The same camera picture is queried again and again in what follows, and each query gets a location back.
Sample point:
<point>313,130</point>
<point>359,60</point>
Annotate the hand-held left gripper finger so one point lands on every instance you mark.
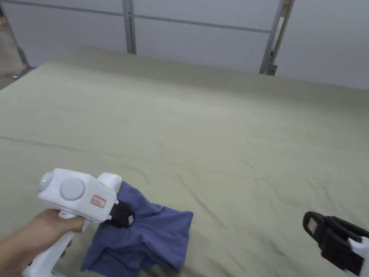
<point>129,217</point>

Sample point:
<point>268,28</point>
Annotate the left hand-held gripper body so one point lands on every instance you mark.
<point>72,190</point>

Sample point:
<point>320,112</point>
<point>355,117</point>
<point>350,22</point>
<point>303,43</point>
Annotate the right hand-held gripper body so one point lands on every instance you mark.
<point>341,254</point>

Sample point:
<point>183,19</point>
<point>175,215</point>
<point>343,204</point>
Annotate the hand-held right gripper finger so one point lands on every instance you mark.
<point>346,228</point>
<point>313,226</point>

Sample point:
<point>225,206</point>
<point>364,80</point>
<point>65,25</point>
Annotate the blue shirt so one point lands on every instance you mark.
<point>155,239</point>

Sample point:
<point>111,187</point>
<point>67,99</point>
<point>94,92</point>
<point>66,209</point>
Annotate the person's left forearm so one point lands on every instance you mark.
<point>13,254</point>

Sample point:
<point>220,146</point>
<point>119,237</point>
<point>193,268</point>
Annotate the person's left hand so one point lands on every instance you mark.
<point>49,228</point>

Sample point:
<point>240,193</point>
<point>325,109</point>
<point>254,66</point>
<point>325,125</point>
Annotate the bed with pale green sheet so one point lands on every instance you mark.
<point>201,129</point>

